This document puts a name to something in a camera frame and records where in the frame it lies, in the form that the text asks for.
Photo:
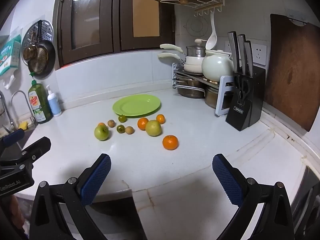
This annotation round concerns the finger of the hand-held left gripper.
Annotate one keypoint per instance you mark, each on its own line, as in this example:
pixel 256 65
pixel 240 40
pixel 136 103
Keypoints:
pixel 37 148
pixel 13 137

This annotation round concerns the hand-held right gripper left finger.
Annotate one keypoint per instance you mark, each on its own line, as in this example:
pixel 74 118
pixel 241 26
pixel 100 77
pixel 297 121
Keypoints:
pixel 96 180

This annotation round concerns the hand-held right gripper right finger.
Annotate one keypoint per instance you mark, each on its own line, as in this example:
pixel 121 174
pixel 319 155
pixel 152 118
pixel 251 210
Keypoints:
pixel 228 180

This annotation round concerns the green apple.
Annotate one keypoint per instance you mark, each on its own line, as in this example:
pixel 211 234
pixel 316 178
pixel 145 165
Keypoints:
pixel 101 133

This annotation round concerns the orange tangerine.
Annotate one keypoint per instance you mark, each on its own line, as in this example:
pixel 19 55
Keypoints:
pixel 101 124
pixel 170 142
pixel 142 123
pixel 160 118

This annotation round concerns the green tangerine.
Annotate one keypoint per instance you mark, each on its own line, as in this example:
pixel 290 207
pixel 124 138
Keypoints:
pixel 121 128
pixel 122 118

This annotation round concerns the small brown fruit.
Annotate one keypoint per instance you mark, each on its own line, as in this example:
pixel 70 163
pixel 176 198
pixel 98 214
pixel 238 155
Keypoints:
pixel 129 130
pixel 111 123

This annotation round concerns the yellow-green apple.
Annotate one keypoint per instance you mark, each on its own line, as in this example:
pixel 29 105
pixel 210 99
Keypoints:
pixel 153 128

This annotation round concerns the green plate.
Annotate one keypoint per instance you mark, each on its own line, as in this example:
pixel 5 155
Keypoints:
pixel 140 103

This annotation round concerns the steel sink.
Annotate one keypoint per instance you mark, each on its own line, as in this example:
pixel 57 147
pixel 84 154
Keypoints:
pixel 28 133

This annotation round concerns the yellow sponge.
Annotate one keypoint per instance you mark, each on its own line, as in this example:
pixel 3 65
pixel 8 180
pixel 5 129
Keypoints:
pixel 23 125

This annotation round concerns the green dish soap bottle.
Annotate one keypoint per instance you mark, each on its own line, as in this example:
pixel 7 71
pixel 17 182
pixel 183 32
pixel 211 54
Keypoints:
pixel 40 105

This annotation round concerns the curved steel faucet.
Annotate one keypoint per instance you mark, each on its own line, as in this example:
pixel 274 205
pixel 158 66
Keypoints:
pixel 23 96

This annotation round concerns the white pump bottle blue label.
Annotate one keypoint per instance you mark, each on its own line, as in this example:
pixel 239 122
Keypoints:
pixel 54 103

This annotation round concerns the white plastic bag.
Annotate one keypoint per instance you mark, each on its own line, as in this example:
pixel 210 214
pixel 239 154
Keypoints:
pixel 9 81

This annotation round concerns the black knife block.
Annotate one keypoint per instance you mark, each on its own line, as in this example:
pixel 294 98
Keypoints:
pixel 246 115

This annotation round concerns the green and white box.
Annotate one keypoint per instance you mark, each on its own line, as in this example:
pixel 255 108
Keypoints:
pixel 10 55

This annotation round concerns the black frying pan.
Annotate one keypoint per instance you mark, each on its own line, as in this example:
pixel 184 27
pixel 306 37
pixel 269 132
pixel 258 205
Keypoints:
pixel 48 62

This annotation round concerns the metal pot shelf rack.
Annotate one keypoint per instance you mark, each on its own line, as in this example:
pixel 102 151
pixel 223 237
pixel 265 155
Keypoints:
pixel 222 97

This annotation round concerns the small steel pot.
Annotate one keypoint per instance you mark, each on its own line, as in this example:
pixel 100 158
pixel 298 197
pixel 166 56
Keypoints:
pixel 212 97

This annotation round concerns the small brass strainer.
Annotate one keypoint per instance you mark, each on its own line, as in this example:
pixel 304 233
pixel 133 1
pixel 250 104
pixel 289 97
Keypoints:
pixel 29 52

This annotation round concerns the black kitchen scissors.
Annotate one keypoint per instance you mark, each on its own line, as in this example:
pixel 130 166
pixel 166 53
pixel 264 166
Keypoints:
pixel 242 87

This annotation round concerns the wide steel pot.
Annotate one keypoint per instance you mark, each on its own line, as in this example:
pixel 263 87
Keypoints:
pixel 191 90

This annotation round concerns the perforated steel steamer tray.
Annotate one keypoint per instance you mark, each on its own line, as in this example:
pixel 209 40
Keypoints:
pixel 47 31

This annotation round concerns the white ceramic pot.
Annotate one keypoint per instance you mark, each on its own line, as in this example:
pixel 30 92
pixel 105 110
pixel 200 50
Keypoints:
pixel 216 65

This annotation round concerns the cream saucepan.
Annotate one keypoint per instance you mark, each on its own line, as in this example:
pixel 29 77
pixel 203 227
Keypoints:
pixel 192 63

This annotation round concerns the wooden cutting board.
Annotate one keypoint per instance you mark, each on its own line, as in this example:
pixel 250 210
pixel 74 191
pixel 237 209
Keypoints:
pixel 292 75

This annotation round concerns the brown glass cabinet door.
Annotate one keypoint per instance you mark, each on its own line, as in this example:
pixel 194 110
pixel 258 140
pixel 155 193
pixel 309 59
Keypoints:
pixel 87 17
pixel 145 10

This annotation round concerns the white ladle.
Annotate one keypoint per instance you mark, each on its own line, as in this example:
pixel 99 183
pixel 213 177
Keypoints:
pixel 211 40

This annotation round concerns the white wall socket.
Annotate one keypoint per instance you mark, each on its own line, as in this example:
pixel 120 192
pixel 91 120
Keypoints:
pixel 227 47
pixel 260 53

